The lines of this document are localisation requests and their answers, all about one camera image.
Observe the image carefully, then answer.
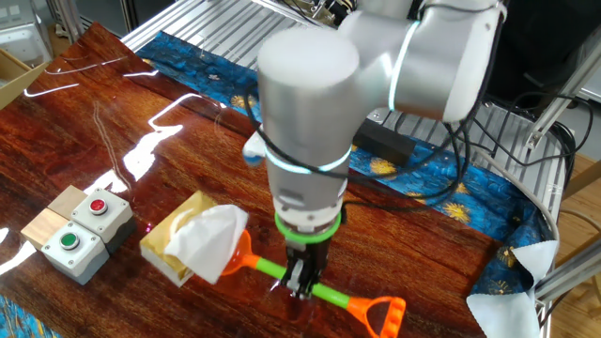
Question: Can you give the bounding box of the silver metal cabinet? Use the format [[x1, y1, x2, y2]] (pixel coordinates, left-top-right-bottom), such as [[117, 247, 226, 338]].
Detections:
[[0, 0, 54, 67]]

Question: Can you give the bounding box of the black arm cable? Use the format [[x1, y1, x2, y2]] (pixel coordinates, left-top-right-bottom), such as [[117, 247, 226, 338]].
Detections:
[[242, 0, 506, 212]]

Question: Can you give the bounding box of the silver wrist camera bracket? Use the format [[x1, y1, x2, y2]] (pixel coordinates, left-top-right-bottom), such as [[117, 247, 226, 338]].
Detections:
[[241, 131, 268, 169]]

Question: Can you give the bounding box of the grey thick cable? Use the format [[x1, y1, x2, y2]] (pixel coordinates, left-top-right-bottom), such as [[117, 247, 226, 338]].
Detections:
[[473, 147, 562, 245]]

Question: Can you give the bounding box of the gold tissue box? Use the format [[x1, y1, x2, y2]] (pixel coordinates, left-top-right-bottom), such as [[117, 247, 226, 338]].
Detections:
[[139, 190, 218, 288]]

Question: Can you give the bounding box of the light wooden block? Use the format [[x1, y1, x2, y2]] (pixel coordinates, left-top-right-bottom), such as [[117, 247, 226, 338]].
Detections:
[[20, 207, 71, 252], [46, 184, 89, 221]]

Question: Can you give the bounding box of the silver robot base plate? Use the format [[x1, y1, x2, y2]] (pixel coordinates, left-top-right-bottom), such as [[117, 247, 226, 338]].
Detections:
[[368, 106, 400, 124]]

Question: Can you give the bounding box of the black foam block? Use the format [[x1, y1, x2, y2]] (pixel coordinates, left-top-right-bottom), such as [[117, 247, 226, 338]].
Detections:
[[351, 117, 418, 166]]

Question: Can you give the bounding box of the cardboard box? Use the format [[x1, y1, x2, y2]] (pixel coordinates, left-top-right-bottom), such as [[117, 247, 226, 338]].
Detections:
[[0, 46, 51, 112]]

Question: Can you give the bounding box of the green button switch box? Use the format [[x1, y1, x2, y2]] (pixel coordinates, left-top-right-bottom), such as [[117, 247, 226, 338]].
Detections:
[[40, 221, 111, 286]]

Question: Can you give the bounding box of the green flange ring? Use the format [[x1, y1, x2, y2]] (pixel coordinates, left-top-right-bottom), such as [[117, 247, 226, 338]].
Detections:
[[274, 210, 343, 245]]

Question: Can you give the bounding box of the slanted aluminium frame bar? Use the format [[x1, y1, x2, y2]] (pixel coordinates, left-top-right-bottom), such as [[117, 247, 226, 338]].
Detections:
[[524, 27, 601, 151]]

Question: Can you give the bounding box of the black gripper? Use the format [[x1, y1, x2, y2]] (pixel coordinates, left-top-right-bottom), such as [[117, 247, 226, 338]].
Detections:
[[280, 237, 332, 300]]

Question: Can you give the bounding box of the blue starry painting cloth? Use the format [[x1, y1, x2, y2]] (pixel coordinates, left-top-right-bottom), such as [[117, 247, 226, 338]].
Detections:
[[0, 30, 560, 338]]

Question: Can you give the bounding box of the white tissue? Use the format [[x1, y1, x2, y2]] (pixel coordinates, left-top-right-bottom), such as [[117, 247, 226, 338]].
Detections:
[[163, 204, 250, 285]]

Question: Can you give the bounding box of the black cable bundle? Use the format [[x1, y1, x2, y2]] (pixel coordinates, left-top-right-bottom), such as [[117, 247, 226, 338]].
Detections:
[[464, 91, 595, 168]]

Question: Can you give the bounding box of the orange green toy shovel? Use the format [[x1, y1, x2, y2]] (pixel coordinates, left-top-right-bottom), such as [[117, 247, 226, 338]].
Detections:
[[220, 228, 408, 338]]

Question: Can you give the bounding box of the red button switch box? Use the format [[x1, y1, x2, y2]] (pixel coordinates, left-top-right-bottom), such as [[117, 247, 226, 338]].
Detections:
[[69, 187, 138, 255]]

